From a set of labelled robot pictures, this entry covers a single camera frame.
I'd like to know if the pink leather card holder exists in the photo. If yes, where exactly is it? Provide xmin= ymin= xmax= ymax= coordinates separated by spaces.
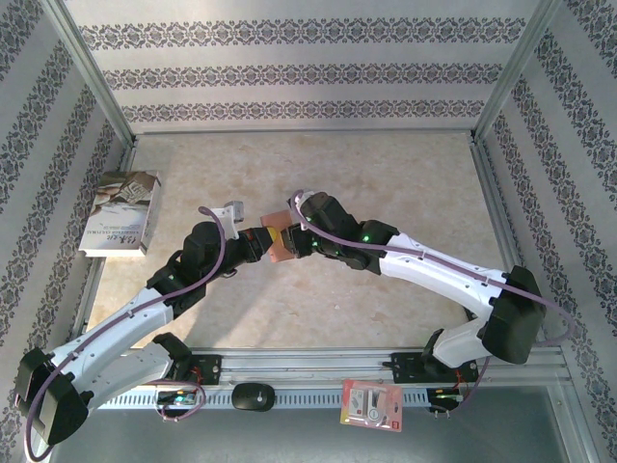
xmin=258 ymin=210 xmax=296 ymax=264

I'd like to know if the white paperback book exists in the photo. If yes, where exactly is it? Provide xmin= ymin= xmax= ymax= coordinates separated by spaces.
xmin=78 ymin=169 xmax=163 ymax=259

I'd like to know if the green circuit board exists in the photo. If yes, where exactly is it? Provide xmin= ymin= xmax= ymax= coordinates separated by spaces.
xmin=157 ymin=390 xmax=200 ymax=407

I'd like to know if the black computer mouse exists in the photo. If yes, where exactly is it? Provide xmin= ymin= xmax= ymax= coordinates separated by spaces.
xmin=230 ymin=382 xmax=276 ymax=413

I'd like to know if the red USB drive blister pack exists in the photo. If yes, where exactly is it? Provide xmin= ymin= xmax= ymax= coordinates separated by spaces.
xmin=339 ymin=378 xmax=404 ymax=434

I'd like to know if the grey metal plate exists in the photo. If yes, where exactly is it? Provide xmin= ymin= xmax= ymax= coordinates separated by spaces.
xmin=47 ymin=385 xmax=587 ymax=463

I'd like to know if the purple cable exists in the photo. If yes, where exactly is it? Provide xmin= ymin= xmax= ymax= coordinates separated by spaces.
xmin=23 ymin=205 xmax=228 ymax=462
xmin=287 ymin=189 xmax=577 ymax=419

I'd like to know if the aluminium frame back rail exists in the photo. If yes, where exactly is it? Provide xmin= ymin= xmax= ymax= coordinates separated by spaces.
xmin=132 ymin=125 xmax=476 ymax=139

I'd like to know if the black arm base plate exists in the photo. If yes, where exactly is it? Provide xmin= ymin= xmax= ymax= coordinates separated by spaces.
xmin=389 ymin=351 xmax=478 ymax=385
xmin=185 ymin=354 xmax=223 ymax=386

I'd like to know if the aluminium mounting rail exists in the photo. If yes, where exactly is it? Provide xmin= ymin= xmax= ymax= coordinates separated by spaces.
xmin=190 ymin=346 xmax=566 ymax=387

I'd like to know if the aluminium frame side rail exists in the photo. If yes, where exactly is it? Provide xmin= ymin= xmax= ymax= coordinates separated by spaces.
xmin=67 ymin=139 xmax=141 ymax=351
xmin=469 ymin=137 xmax=550 ymax=348

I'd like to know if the perforated metal cable tray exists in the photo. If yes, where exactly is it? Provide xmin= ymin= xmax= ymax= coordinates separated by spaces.
xmin=103 ymin=385 xmax=431 ymax=411

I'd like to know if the aluminium frame post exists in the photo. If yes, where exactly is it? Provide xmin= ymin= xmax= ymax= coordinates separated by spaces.
xmin=469 ymin=0 xmax=566 ymax=146
xmin=40 ymin=0 xmax=139 ymax=149

